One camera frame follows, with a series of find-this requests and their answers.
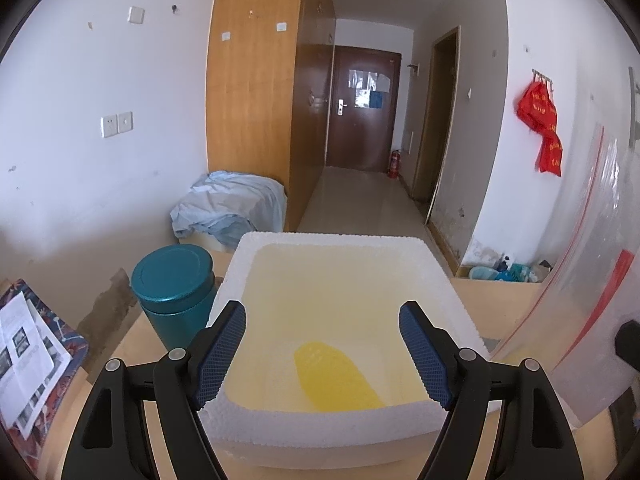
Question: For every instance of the light blue crumpled sheet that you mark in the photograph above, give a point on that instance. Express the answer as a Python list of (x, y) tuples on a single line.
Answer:
[(235, 200)]

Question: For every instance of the patterned red blue cloth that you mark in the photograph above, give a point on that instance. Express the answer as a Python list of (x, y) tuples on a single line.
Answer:
[(70, 345)]

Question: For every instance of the white foam box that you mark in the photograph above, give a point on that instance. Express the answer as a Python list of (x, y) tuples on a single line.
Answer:
[(325, 238)]

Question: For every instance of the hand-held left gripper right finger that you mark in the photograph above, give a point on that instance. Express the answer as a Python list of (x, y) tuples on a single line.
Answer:
[(424, 355)]

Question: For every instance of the printed white paper sheet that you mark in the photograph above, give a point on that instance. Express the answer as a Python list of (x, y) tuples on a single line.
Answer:
[(25, 350)]

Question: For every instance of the white low cabinet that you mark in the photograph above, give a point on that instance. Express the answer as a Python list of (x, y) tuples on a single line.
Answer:
[(215, 242)]

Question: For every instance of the small wall shelf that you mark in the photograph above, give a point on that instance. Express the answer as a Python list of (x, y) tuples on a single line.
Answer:
[(413, 67)]

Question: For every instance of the wooden side door frame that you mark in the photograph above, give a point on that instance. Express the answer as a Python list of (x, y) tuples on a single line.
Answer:
[(440, 125)]

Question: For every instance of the red plastic bag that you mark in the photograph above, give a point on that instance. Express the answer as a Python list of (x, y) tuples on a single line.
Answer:
[(550, 152), (537, 107)]

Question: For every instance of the white door notice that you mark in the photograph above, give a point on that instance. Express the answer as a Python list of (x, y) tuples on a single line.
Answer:
[(367, 79)]

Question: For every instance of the dark brown entrance door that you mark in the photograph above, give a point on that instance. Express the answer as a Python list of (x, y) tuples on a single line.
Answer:
[(360, 135)]

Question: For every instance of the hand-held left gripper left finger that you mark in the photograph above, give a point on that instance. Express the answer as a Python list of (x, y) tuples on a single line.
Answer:
[(220, 355)]

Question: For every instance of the white wall socket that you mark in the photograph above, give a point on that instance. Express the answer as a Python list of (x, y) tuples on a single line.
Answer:
[(108, 126), (125, 122)]

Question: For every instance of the wooden wardrobe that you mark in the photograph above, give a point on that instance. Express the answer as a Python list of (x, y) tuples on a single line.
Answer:
[(255, 100)]

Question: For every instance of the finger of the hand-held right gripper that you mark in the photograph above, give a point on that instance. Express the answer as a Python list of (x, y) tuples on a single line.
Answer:
[(630, 345)]

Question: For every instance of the white wall switch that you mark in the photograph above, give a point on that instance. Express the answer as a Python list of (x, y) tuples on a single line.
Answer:
[(136, 14)]

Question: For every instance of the red fire extinguisher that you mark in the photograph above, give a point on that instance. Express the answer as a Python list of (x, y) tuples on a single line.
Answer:
[(395, 165)]

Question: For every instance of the blue door notice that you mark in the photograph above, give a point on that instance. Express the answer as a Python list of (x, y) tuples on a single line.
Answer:
[(370, 100)]

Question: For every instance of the teal metal canister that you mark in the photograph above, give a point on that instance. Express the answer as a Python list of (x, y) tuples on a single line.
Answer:
[(170, 280)]

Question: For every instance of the metal wall hook rack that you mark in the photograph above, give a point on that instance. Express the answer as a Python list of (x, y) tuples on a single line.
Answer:
[(542, 76)]

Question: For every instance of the clear plastic zip bag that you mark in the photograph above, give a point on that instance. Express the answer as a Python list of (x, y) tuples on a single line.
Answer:
[(585, 280)]

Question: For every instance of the light blue basin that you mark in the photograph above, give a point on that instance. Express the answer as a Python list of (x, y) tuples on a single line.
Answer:
[(482, 273)]

